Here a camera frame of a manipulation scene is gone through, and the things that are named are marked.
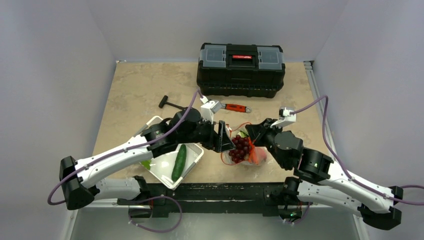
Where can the black hammer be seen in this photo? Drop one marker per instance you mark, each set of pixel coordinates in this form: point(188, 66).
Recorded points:
point(164, 101)

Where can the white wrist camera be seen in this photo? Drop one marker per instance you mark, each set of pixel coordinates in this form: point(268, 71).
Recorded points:
point(208, 108)
point(286, 117)

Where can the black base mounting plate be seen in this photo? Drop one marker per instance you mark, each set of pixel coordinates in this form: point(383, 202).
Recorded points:
point(270, 199)

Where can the purple grape bunch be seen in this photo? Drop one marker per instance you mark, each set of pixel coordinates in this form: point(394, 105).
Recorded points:
point(242, 148)

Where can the white plastic basket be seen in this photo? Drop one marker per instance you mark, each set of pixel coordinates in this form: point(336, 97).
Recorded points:
point(162, 166)

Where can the clear zip top bag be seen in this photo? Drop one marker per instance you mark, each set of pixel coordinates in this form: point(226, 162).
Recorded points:
point(233, 131)

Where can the green leafy vegetable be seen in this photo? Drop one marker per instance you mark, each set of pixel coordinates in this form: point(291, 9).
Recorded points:
point(146, 164)

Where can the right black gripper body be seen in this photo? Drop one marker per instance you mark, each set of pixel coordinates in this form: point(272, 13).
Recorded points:
point(262, 131)

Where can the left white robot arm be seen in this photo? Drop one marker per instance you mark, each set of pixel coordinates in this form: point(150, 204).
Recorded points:
point(85, 180)

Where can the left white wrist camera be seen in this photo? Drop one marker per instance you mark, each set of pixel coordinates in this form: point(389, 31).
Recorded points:
point(208, 108)

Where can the adjustable wrench red handle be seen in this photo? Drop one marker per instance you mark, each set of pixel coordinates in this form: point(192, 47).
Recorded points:
point(236, 108)

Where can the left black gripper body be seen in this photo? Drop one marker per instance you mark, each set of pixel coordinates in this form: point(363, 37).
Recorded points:
point(204, 134)

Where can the orange carrot green top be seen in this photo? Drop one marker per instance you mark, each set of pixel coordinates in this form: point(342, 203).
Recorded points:
point(253, 156)

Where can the black plastic toolbox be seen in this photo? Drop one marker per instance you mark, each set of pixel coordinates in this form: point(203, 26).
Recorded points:
point(240, 70)

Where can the aluminium frame rail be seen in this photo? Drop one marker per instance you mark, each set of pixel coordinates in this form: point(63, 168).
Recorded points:
point(77, 196)

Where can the green cucumber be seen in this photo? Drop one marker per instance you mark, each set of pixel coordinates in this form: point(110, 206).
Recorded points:
point(179, 163)

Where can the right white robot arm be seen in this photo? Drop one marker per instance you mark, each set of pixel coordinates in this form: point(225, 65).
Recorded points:
point(320, 179)

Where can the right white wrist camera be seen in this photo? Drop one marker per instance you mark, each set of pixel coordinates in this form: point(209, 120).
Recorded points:
point(286, 117)

